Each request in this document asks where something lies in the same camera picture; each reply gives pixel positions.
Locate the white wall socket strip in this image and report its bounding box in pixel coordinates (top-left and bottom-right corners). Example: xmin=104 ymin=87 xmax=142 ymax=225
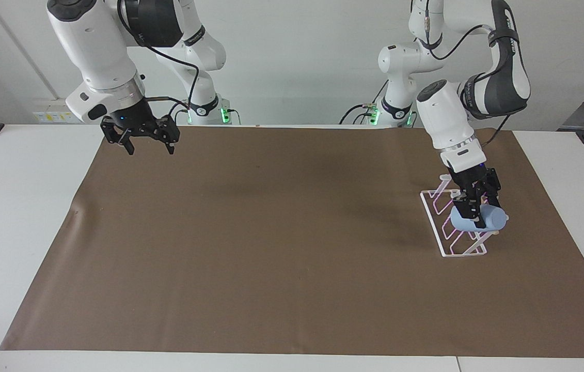
xmin=33 ymin=105 xmax=82 ymax=124

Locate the black cable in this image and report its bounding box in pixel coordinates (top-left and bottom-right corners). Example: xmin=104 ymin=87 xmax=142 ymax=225
xmin=116 ymin=0 xmax=201 ymax=117
xmin=477 ymin=114 xmax=512 ymax=148
xmin=339 ymin=79 xmax=389 ymax=126
xmin=409 ymin=0 xmax=495 ymax=60

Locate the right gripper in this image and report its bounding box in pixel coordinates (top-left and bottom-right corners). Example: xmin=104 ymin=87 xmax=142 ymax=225
xmin=100 ymin=96 xmax=181 ymax=156

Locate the white wire cup holder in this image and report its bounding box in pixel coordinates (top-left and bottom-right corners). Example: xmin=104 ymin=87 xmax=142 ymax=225
xmin=420 ymin=174 xmax=505 ymax=258

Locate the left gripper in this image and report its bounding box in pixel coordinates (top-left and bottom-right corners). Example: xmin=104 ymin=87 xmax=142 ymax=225
xmin=448 ymin=163 xmax=502 ymax=229

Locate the light blue cup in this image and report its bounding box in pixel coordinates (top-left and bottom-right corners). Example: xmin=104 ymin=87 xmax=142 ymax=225
xmin=450 ymin=203 xmax=510 ymax=233

